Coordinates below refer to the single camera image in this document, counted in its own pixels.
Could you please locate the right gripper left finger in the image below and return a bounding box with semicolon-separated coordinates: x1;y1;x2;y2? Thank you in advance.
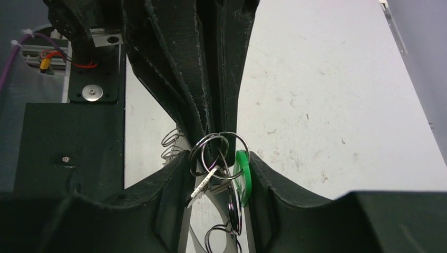
1;151;195;252

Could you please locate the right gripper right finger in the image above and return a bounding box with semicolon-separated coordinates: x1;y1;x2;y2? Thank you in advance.
246;153;446;252

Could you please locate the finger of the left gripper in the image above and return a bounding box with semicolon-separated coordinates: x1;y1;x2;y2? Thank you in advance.
212;1;259;132
122;1;214;145

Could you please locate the silver metal key organizer ring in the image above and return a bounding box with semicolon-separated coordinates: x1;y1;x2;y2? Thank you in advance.
160;127;252;253

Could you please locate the key with green tag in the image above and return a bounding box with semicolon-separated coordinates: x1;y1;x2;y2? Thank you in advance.
186;150;252;208

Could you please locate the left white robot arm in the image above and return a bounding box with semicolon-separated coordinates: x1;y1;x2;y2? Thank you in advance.
45;1;259;144

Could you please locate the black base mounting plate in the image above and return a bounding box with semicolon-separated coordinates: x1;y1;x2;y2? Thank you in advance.
13;45;126;200

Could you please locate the aluminium frame rail right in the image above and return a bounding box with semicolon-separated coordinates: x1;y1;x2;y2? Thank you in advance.
379;0;408;55

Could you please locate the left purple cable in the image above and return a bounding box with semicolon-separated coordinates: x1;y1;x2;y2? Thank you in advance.
0;30;67;93

